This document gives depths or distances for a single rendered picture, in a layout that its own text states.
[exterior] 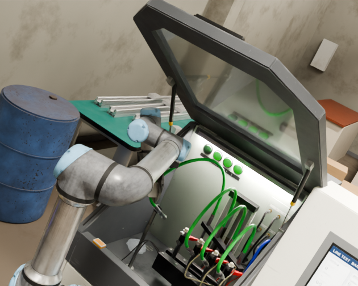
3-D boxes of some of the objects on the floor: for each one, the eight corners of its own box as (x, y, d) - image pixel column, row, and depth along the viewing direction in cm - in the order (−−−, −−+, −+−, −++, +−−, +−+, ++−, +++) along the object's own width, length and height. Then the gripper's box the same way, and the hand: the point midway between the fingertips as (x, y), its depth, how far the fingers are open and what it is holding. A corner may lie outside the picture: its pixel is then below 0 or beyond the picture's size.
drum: (2, 174, 410) (34, 79, 383) (59, 209, 398) (96, 113, 371) (-51, 194, 356) (-18, 85, 329) (13, 234, 344) (53, 125, 317)
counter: (345, 155, 1038) (367, 117, 1010) (317, 174, 813) (344, 126, 785) (309, 136, 1069) (330, 99, 1041) (274, 149, 844) (299, 101, 815)
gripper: (132, 149, 183) (134, 203, 188) (146, 154, 176) (148, 210, 181) (152, 146, 188) (152, 198, 193) (166, 150, 182) (166, 205, 186)
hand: (156, 199), depth 189 cm, fingers closed
